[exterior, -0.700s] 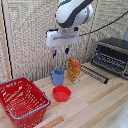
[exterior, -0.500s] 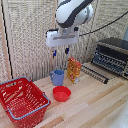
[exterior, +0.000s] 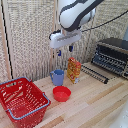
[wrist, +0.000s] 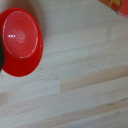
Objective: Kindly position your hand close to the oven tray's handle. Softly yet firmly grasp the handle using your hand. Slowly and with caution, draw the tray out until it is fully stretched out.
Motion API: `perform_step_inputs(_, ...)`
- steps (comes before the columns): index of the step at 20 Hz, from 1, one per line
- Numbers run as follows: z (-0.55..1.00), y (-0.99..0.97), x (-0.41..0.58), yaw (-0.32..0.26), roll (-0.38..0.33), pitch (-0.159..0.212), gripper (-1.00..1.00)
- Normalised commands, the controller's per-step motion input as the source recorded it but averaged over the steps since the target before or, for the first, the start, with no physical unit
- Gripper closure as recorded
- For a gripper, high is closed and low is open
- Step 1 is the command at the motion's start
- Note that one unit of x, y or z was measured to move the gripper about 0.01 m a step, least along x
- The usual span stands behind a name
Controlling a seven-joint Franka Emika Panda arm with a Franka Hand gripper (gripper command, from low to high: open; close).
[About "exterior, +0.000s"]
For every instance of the red plastic shopping basket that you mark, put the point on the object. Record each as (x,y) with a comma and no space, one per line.
(20,100)

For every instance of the black toaster oven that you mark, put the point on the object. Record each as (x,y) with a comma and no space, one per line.
(111,56)

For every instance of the red plastic bowl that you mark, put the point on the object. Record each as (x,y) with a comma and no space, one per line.
(62,93)

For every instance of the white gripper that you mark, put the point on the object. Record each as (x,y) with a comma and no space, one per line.
(65,38)

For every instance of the orange yellow food box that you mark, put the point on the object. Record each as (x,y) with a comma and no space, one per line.
(73,69)

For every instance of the blue plastic mug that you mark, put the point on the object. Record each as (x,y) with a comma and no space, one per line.
(58,77)

